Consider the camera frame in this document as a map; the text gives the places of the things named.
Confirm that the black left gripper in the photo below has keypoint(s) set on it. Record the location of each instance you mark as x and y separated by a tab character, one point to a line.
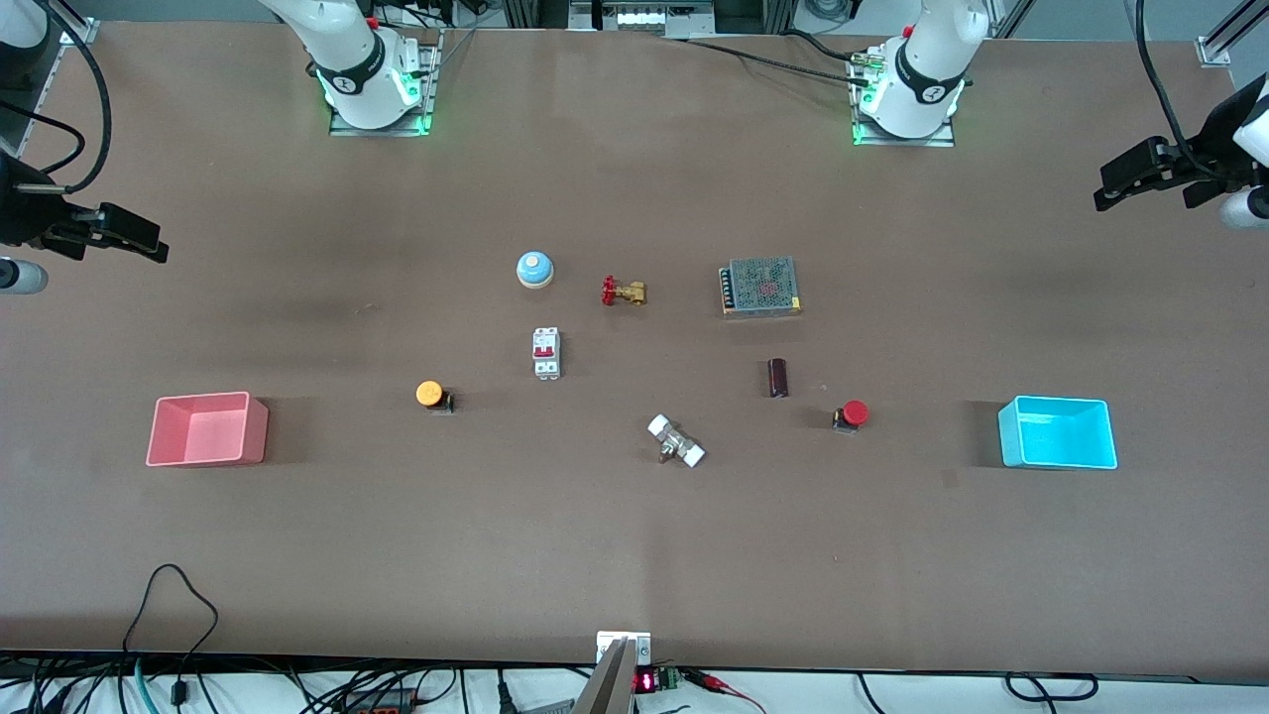
1207	157

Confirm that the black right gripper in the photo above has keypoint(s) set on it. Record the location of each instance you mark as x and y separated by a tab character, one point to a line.
22	208

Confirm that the yellow push button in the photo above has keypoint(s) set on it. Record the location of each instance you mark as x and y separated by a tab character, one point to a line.
430	394

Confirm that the red push button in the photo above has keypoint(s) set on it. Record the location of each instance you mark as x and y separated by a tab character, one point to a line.
854	414

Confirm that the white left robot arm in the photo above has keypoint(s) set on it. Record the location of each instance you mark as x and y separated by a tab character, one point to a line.
927	59

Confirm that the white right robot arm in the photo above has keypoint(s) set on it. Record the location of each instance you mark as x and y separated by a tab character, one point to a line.
355	55

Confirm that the pink plastic box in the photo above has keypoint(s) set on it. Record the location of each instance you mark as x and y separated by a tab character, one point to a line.
203	436

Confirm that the cyan plastic box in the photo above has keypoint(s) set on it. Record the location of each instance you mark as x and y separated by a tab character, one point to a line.
1059	436

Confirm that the metal mesh power supply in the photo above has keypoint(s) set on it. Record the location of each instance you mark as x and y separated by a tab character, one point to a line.
761	286

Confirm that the blue and white bell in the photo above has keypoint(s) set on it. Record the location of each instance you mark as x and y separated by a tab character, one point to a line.
534	269

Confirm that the dark brown cylindrical capacitor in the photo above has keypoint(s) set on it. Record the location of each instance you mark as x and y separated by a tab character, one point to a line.
778	378

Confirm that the white circuit breaker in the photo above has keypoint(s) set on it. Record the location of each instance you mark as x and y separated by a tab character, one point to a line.
546	353

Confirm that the white power strip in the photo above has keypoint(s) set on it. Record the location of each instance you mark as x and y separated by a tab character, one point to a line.
642	18

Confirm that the metal fitting with white ends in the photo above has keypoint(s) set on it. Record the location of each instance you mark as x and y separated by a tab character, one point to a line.
676	441

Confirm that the red clip lead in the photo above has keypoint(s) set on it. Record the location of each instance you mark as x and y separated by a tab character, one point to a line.
724	684

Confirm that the red LED display module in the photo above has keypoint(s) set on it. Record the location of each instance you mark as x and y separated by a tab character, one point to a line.
649	681

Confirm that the aluminium frame profile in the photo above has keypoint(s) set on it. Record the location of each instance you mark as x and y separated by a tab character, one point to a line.
61	59
1229	35

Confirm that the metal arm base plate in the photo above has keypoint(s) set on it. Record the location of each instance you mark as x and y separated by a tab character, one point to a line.
902	141
428	94

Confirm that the silver camera mount bracket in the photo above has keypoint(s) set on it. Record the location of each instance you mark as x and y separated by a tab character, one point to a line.
623	650

